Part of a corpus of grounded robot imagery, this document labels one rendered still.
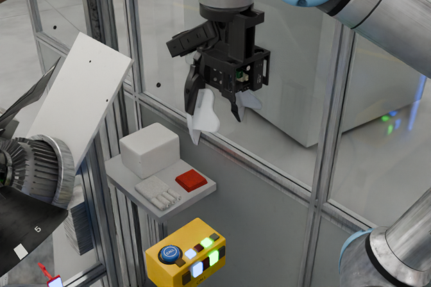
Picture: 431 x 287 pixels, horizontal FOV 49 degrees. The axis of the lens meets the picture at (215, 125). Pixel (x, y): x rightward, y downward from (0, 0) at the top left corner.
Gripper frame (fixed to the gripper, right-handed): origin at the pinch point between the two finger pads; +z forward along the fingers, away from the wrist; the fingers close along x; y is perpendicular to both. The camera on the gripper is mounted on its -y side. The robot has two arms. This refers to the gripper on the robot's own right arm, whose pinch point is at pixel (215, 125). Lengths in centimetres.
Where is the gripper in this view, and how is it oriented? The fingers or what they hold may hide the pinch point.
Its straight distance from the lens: 74.2
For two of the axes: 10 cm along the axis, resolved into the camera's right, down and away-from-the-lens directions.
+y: 6.9, 3.9, -6.1
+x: 7.3, -3.7, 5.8
